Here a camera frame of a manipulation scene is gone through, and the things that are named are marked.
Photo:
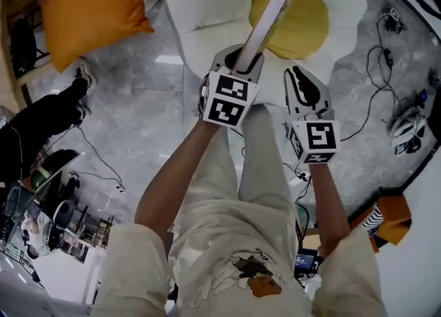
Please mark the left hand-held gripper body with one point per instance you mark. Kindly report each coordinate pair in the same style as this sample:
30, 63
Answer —
227, 102

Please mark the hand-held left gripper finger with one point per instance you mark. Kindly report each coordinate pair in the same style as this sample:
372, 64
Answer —
220, 59
256, 67

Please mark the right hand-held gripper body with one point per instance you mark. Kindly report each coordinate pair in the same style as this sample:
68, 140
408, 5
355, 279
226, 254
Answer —
320, 140

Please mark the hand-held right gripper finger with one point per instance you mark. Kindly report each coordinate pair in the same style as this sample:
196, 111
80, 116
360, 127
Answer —
317, 95
293, 95

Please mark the yellow book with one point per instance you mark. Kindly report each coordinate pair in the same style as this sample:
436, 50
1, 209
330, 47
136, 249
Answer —
265, 26

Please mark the person's left forearm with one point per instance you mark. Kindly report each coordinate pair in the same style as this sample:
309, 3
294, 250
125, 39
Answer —
179, 171

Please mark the person's right forearm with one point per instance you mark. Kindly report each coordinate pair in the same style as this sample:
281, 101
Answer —
327, 205

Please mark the person's left hand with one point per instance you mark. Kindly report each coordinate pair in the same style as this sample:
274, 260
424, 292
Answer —
202, 98

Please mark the person's beige trousers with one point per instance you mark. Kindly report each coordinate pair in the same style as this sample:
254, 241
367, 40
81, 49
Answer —
262, 157

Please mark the black power adapter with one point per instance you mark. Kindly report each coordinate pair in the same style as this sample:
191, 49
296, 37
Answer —
388, 57

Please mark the white and black helmet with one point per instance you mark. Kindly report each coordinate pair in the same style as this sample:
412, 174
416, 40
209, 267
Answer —
410, 129

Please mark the striped cloth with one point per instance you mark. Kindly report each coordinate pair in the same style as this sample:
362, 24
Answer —
375, 217

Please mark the orange storage box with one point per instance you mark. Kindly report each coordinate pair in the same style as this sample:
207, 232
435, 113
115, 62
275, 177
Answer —
396, 219

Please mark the black screen device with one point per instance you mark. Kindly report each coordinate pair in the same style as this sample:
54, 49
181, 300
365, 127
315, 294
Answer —
308, 260

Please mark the orange cushion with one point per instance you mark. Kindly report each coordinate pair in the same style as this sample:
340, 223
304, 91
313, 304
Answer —
93, 16

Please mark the white power strip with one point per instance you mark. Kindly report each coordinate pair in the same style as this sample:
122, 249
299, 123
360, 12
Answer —
120, 189

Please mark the person's cream printed T-shirt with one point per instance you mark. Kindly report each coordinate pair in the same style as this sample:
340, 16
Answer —
224, 274

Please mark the black and green seat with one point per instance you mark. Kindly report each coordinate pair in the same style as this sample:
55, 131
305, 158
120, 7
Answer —
55, 167

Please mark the black round stool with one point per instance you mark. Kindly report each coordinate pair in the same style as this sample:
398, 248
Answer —
63, 217

